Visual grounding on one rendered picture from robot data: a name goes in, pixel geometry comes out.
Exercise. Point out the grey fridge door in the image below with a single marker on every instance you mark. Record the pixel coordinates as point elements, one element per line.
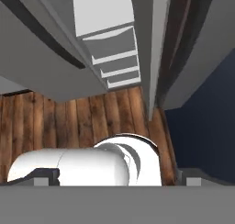
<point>33,56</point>

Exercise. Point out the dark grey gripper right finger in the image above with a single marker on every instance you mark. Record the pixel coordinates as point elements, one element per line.
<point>195,173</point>

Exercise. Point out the grey fridge body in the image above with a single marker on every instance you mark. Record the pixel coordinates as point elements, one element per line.
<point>147,35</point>

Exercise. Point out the white fridge shelf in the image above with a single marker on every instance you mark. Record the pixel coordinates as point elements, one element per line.
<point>124,82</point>
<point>114,57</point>
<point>107,34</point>
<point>120,71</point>

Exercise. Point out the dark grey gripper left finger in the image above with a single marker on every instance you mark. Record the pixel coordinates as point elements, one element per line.
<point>46,173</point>

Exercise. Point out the white rounded object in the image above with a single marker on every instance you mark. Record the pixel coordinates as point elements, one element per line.
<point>91,166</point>

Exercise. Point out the grey cabinet side panel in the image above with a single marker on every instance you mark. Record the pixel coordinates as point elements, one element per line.
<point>205,41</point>

